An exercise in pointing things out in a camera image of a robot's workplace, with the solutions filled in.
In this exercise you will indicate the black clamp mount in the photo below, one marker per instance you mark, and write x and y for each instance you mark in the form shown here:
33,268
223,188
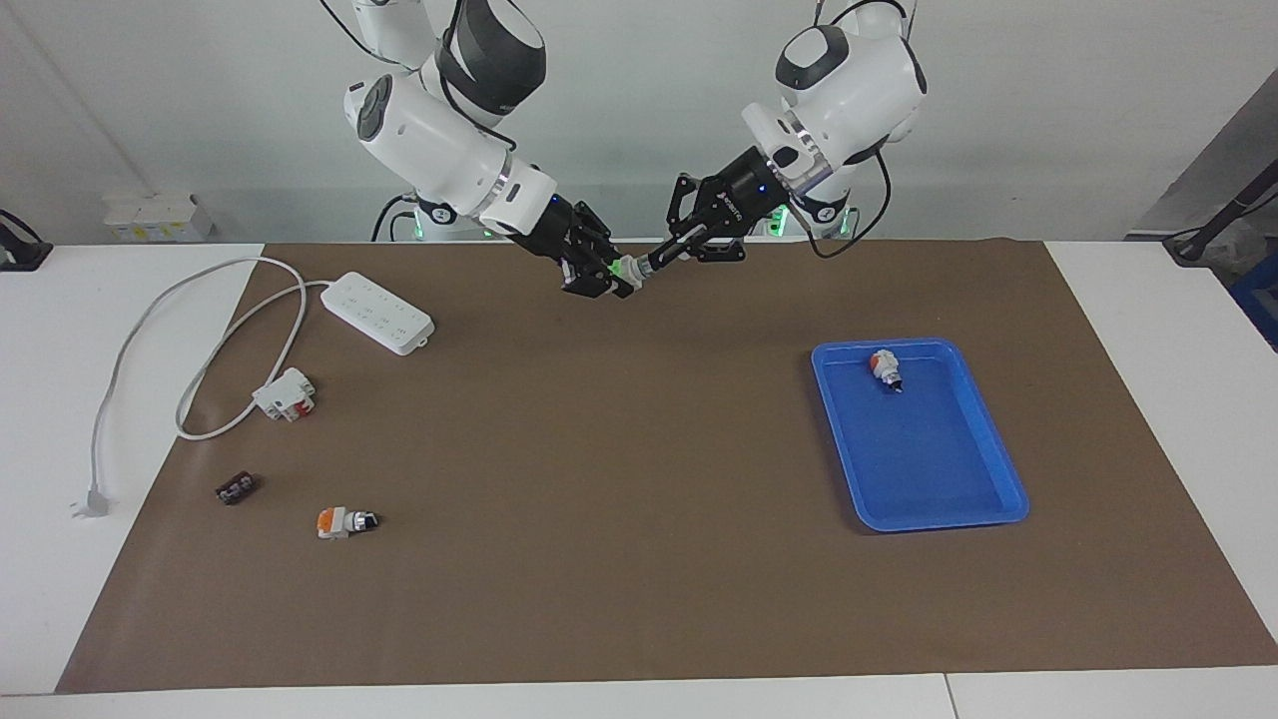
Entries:
20,255

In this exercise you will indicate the brown paper mat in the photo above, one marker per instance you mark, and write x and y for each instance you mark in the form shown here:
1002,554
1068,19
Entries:
619,499

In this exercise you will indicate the black pole stand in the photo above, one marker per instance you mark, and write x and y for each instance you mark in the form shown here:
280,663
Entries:
1188,250

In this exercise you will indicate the white power strip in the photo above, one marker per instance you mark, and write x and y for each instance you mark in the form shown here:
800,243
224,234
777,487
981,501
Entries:
379,315

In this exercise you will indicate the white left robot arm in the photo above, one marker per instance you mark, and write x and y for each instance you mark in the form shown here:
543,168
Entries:
859,90

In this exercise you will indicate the white red switch block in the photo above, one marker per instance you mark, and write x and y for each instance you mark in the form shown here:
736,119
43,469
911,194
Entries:
280,394

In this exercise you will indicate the dark terminal block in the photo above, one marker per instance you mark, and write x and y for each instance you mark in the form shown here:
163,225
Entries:
237,488

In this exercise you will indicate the grey partition panel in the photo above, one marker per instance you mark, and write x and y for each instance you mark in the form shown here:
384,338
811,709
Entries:
1238,150

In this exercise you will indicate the green white rotary switch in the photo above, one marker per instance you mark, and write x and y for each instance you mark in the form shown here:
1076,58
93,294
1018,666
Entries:
631,271

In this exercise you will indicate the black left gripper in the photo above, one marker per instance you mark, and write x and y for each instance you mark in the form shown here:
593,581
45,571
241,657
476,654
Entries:
749,190

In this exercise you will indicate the blue plastic tray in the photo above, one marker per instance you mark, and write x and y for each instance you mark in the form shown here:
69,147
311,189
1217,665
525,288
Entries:
929,459

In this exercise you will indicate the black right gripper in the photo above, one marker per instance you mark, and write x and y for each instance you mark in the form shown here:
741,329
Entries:
554,228

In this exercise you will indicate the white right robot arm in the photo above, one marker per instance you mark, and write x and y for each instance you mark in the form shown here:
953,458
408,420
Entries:
424,125

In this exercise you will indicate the orange white rotary switch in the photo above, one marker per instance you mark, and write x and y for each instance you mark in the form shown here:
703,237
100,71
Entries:
882,366
334,523

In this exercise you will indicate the blue crate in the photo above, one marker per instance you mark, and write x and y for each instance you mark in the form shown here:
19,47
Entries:
1260,310

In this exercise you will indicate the white cardboard box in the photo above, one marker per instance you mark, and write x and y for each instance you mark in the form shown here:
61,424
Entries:
150,220

